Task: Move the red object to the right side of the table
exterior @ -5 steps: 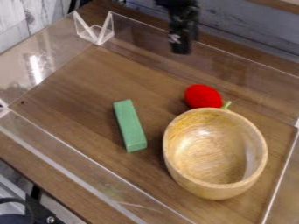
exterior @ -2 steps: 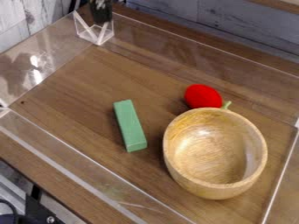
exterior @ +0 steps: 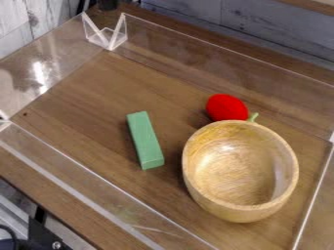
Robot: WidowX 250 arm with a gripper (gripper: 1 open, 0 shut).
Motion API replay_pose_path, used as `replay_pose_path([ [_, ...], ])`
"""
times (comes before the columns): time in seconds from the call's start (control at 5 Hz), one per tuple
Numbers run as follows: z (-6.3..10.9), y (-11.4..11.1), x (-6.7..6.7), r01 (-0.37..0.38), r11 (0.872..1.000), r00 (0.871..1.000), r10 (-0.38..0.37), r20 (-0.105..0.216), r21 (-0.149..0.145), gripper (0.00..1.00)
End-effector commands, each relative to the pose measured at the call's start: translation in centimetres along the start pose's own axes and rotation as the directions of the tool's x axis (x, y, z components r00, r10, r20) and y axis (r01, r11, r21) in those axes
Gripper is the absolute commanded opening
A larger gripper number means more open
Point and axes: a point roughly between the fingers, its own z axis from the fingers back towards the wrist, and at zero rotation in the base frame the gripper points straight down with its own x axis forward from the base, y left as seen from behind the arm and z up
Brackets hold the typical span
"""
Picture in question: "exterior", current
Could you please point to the red plush strawberry toy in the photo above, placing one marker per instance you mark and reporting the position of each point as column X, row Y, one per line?
column 226, row 107

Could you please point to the green rectangular block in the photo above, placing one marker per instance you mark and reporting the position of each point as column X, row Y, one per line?
column 149, row 150

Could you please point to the wooden bowl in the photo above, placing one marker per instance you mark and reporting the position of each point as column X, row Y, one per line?
column 241, row 170

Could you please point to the black clamp under table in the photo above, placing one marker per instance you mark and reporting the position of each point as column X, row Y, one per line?
column 42, row 238

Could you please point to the clear acrylic corner bracket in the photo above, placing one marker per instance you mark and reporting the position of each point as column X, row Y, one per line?
column 106, row 37

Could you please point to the clear acrylic tray wall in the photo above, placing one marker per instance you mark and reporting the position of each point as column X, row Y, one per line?
column 67, row 151

